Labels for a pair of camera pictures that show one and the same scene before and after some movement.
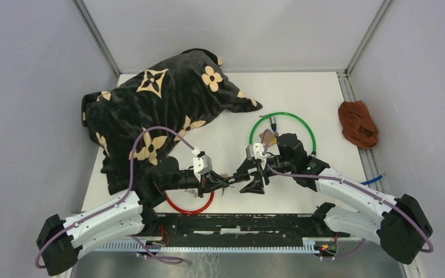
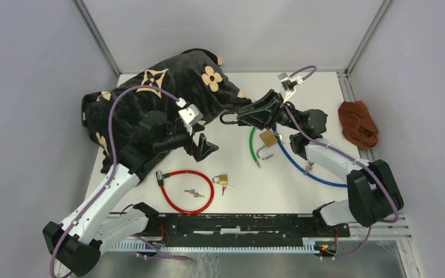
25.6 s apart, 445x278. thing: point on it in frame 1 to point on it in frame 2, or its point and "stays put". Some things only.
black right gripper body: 265,172 to 277,113
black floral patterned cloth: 143,119 stays put
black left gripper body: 192,182 to 185,138
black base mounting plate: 240,229 stays put
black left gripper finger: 219,184 to 204,148
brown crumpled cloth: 358,128 stays put
